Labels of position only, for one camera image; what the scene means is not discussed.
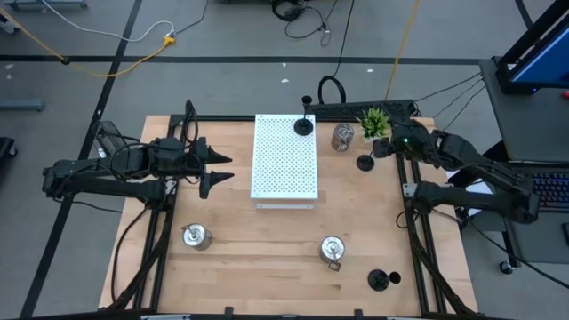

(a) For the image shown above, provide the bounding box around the grey floor bar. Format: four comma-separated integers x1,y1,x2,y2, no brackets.
3,0,89,11
0,98,45,112

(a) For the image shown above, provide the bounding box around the black cable bundle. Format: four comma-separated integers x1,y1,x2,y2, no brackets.
270,0,333,48

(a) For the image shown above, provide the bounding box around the black backlit keyboard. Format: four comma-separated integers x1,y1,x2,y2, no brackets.
531,171,569,211

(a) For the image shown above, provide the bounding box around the galvanized metal tin candle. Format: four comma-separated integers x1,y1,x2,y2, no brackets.
317,235,347,272
180,222,213,252
331,123,356,153

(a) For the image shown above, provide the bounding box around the black perforated control box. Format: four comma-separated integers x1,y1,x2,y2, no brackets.
91,120,137,166

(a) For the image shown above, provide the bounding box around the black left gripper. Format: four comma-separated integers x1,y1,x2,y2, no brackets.
148,136,236,200

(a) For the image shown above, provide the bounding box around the grey computer cart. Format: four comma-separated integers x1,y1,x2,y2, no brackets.
477,57,569,275

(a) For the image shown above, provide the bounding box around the black floor cable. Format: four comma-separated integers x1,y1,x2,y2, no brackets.
466,215,569,290

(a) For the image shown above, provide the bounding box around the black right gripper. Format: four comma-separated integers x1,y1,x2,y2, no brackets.
372,124,435,159

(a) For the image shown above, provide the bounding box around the black metal table frame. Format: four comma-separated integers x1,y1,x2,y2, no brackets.
100,100,481,320

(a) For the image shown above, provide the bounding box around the yellow hanging cable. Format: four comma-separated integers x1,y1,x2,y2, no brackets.
384,0,421,101

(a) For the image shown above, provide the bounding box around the yellow extension cable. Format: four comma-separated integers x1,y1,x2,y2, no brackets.
0,6,178,79

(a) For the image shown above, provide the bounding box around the small green potted plant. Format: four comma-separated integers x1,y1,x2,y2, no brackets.
357,107,392,144

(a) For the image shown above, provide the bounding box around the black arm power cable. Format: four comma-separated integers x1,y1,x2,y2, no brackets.
109,206,150,304

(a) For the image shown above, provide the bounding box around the white power cable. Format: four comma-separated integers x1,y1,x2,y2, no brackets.
42,0,177,44

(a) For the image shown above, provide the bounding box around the black floor object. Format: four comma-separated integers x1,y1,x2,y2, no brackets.
0,136,19,160

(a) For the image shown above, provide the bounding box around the white floor device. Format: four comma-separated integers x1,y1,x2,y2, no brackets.
0,11,21,35

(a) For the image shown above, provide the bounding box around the white paper sheet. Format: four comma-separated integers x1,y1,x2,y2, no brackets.
453,175,499,218

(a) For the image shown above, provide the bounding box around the white perforated metal shelf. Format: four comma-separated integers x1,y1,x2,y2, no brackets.
250,114,319,210

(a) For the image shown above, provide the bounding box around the black candle stick holder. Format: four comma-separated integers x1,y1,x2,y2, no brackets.
367,268,402,292
356,148,382,172
293,95,315,137

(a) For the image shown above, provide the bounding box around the black hanging cable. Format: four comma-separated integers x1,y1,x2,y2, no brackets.
317,0,357,106

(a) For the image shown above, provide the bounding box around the black monitor blue screen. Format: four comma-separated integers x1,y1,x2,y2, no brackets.
495,0,569,95

